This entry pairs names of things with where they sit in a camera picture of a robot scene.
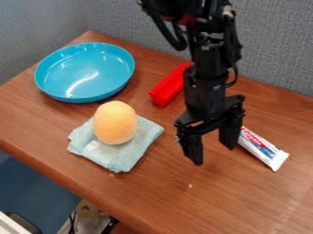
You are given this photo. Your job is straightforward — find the blue plastic plate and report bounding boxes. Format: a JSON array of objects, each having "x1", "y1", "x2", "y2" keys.
[{"x1": 35, "y1": 42, "x2": 135, "y2": 103}]

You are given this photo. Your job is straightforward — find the red plastic block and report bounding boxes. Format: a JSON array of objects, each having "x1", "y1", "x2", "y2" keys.
[{"x1": 149, "y1": 62, "x2": 193, "y2": 108}]

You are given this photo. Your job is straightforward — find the black cable loop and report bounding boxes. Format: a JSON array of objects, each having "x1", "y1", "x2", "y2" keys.
[{"x1": 139, "y1": 0, "x2": 190, "y2": 52}]

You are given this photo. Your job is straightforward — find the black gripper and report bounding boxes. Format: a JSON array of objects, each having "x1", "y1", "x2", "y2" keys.
[{"x1": 175, "y1": 66, "x2": 245, "y2": 165}]

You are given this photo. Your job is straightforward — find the objects under table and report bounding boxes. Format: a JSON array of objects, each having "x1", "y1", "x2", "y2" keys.
[{"x1": 0, "y1": 201, "x2": 119, "y2": 234}]

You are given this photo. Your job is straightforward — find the orange egg-shaped sponge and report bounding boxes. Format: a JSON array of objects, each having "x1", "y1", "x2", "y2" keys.
[{"x1": 93, "y1": 101, "x2": 138, "y2": 144}]

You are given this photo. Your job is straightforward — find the light blue folded cloth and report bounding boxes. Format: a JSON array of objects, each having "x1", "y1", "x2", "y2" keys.
[{"x1": 67, "y1": 116, "x2": 163, "y2": 173}]

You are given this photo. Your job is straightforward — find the white toothpaste tube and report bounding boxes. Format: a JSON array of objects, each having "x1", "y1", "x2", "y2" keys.
[{"x1": 238, "y1": 126, "x2": 291, "y2": 172}]

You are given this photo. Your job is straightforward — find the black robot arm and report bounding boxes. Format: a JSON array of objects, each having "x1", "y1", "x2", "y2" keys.
[{"x1": 137, "y1": 0, "x2": 245, "y2": 165}]

